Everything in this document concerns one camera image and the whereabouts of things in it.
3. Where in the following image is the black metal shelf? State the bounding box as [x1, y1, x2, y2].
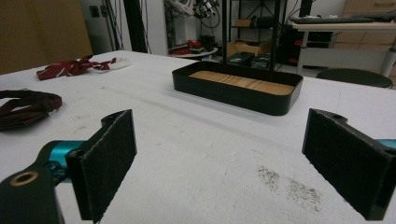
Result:
[229, 0, 283, 42]

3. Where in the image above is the black frame stand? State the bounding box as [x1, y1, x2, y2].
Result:
[123, 0, 148, 54]

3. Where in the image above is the wooden cabinet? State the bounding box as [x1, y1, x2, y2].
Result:
[334, 0, 396, 51]

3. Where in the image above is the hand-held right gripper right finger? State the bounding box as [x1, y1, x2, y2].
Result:
[301, 107, 396, 221]

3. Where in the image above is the cardboard box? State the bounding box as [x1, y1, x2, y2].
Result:
[226, 39, 273, 59]

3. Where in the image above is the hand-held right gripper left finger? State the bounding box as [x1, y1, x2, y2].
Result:
[64, 108, 138, 224]

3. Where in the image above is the brown panel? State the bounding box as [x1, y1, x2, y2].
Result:
[0, 0, 94, 76]

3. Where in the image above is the dark maroon tie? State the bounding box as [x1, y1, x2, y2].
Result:
[0, 89, 64, 132]

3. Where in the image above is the black keyboard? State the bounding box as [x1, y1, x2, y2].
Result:
[289, 15, 376, 25]

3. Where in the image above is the white foam mat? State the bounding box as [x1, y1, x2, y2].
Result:
[0, 50, 396, 224]

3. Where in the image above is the white round table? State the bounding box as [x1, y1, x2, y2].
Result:
[169, 46, 219, 59]

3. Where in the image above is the red cable bundle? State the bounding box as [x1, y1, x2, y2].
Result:
[186, 39, 204, 49]

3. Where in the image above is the white-legged desk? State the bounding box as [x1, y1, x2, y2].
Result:
[290, 21, 396, 77]

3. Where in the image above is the red striped tie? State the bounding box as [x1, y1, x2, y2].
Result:
[35, 54, 132, 81]

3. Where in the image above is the black round stool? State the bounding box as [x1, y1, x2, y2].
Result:
[315, 67, 394, 90]

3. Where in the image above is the black tie rack wooden base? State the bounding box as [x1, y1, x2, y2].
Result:
[171, 0, 304, 117]

